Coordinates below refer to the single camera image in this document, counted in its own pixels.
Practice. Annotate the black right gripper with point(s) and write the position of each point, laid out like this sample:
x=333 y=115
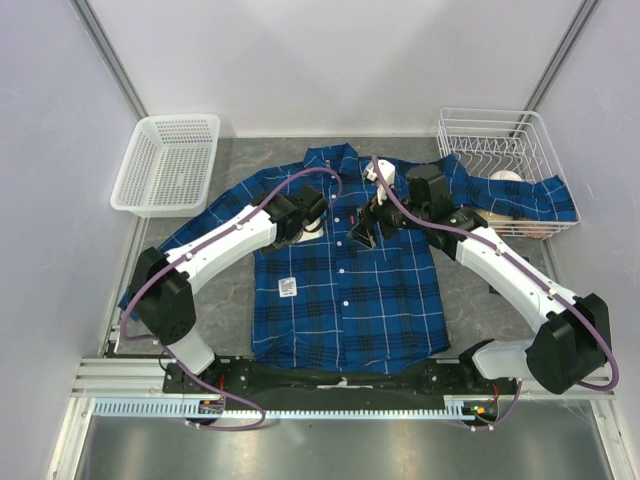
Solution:
x=372 y=214

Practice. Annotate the blue plaid shirt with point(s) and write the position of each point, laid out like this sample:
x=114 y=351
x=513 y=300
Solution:
x=330 y=303

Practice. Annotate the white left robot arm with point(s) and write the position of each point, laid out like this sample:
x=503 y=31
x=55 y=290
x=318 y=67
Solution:
x=164 y=284

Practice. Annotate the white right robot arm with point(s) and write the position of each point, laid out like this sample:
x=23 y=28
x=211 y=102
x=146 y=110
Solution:
x=572 y=337

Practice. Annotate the white perforated plastic basket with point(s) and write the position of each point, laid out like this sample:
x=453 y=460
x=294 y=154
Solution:
x=167 y=167

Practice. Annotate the beige ceramic bowl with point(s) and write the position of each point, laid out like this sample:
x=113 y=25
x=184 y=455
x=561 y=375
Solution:
x=494 y=220

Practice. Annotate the white ceramic bowl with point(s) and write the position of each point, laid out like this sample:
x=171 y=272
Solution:
x=506 y=175

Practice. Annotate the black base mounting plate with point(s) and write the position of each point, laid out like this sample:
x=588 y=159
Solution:
x=244 y=376

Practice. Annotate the pink patterned bowl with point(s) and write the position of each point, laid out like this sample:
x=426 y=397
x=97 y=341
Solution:
x=538 y=231

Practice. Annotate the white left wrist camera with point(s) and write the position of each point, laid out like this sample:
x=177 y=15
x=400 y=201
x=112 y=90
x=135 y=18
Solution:
x=313 y=232

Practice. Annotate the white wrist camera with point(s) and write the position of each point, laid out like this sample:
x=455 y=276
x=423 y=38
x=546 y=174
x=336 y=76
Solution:
x=382 y=174
x=313 y=232

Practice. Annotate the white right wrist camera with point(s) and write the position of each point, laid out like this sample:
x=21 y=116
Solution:
x=382 y=174

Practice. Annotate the white wire dish rack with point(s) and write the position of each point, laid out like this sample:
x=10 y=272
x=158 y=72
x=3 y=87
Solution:
x=503 y=162

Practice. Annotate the white slotted cable duct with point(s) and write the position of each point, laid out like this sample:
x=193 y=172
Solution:
x=180 y=408

